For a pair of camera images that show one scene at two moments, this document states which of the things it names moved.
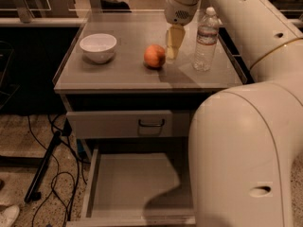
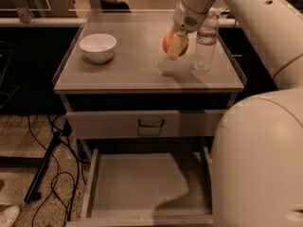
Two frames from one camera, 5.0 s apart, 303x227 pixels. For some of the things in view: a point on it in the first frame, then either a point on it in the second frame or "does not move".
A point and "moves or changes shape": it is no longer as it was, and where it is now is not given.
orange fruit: (154, 56) moves or changes shape
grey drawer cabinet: (121, 95) does not move
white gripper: (178, 13) -> (186, 20)
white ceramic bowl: (98, 47) does not move
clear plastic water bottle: (207, 37) does not move
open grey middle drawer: (139, 188) does not move
